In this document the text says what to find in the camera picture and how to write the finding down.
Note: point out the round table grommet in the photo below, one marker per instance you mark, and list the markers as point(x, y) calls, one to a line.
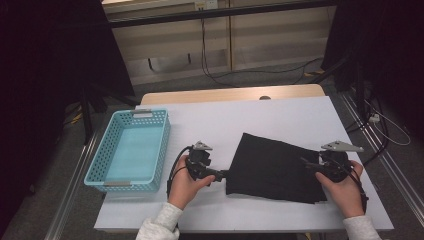
point(265, 98)

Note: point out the white power adapter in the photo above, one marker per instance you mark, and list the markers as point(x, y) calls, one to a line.
point(374, 118)

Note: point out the person's left hand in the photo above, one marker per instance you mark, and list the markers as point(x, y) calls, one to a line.
point(181, 190)

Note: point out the black metal stand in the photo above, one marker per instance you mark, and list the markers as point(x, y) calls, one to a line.
point(87, 116)
point(359, 90)

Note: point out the person's right hand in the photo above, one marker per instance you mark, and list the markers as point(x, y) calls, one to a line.
point(350, 196)

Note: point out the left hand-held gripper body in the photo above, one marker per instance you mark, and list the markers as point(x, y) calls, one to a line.
point(198, 163)

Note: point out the white table sheet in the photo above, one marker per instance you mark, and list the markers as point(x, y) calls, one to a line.
point(266, 116)

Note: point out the black pants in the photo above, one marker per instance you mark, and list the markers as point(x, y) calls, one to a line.
point(273, 170)

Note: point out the beige wooden cabinet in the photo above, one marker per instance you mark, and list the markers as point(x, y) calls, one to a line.
point(266, 40)

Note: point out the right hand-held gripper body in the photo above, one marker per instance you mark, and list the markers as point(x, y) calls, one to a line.
point(335, 166)

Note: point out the wooden table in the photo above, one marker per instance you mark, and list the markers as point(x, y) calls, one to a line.
point(200, 95)

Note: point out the black curtain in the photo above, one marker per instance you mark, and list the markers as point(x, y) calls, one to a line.
point(40, 66)
point(383, 40)

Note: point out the white wall socket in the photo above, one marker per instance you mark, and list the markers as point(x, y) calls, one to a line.
point(206, 4)

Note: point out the light blue perforated plastic basket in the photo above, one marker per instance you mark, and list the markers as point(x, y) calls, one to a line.
point(133, 153)

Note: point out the metal floor rail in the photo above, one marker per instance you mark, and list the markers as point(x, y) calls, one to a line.
point(71, 190)
point(393, 170)

